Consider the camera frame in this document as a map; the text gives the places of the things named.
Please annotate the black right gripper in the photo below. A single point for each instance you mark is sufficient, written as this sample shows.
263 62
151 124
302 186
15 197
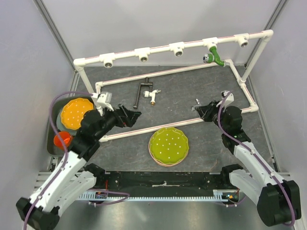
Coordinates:
211 107

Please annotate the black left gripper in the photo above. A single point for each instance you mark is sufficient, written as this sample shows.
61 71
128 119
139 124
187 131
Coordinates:
124 117

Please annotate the chrome metal faucet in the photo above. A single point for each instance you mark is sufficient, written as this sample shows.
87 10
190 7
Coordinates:
198 104

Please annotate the white PVC pipe frame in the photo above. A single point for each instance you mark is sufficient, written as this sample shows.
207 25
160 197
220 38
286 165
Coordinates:
178 48

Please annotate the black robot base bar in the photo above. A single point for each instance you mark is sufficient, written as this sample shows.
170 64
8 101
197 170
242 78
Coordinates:
139 180

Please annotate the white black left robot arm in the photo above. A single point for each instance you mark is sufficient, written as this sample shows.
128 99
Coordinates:
43 209

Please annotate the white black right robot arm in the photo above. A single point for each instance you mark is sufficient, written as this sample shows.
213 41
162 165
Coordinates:
277 199

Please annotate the white plastic faucet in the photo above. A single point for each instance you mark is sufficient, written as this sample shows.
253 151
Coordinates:
152 95

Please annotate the green dotted plate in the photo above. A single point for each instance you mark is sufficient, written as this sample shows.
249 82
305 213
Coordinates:
170 134

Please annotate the pink rimmed plate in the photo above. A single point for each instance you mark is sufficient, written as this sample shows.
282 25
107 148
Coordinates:
168 153

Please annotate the green plastic faucet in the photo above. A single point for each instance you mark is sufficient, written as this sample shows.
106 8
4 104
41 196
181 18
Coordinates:
213 57

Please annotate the orange dotted plate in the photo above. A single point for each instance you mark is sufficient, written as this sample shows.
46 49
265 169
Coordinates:
74 111

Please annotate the orange plastic cup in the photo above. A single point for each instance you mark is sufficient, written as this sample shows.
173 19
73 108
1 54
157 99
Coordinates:
63 138

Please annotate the grey plate under orange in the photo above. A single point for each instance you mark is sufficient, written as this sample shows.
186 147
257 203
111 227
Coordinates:
61 127

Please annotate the dark grey tray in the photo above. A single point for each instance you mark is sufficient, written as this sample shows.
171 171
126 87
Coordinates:
56 109

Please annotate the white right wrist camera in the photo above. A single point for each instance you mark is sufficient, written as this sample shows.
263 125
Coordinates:
227 99

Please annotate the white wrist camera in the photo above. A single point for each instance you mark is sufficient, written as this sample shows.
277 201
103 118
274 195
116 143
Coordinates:
102 100
227 99

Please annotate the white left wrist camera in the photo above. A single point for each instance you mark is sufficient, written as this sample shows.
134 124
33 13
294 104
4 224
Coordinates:
102 100

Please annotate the grey cable duct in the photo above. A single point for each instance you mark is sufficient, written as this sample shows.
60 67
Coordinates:
215 196

